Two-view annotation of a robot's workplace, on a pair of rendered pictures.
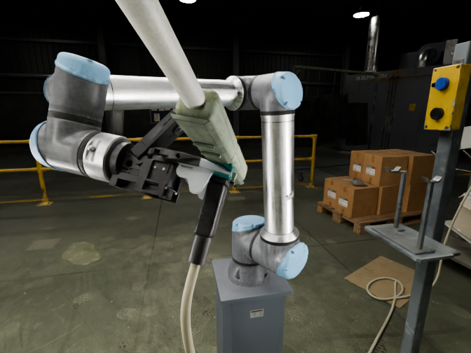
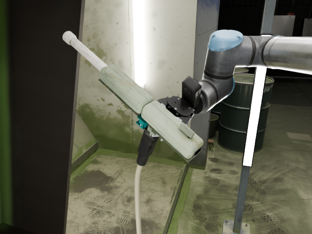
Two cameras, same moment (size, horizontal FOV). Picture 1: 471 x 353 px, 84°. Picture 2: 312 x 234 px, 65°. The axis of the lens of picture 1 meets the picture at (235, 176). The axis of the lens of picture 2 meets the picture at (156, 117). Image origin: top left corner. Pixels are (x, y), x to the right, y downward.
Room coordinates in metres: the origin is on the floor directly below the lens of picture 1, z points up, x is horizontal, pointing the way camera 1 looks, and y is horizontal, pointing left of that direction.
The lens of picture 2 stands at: (0.72, -0.45, 1.48)
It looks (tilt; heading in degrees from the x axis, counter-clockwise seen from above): 21 degrees down; 119
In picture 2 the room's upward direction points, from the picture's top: straight up
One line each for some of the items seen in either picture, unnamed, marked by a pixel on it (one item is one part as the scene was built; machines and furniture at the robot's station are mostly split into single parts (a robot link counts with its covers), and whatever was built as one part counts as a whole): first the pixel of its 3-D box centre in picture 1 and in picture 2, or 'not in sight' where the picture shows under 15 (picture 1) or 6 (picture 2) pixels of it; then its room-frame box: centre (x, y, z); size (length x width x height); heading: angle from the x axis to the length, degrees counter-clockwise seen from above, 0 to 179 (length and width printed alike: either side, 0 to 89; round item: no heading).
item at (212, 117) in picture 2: not in sight; (207, 126); (-0.20, 2.71, 0.14); 0.31 x 0.29 x 0.28; 102
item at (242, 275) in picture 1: (248, 264); not in sight; (1.07, -0.06, 0.69); 0.19 x 0.19 x 0.10
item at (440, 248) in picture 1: (407, 239); not in sight; (1.12, -0.81, 0.78); 0.31 x 0.23 x 0.01; 12
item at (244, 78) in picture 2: not in sight; (248, 79); (0.28, 2.63, 0.86); 0.54 x 0.54 x 0.01
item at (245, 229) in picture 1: (250, 237); not in sight; (1.06, -0.07, 0.83); 0.17 x 0.15 x 0.18; 41
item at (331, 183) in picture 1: (342, 192); not in sight; (3.41, -1.46, 0.32); 0.38 x 0.29 x 0.36; 111
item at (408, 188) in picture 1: (408, 194); not in sight; (3.31, -2.30, 0.33); 0.38 x 0.29 x 0.36; 109
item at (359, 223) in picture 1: (371, 211); not in sight; (3.35, -1.87, 0.07); 1.20 x 0.80 x 0.14; 109
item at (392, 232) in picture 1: (409, 206); not in sight; (1.12, -0.79, 0.95); 0.26 x 0.15 x 0.32; 12
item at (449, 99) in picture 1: (446, 99); not in sight; (1.14, -0.89, 1.42); 0.12 x 0.06 x 0.26; 12
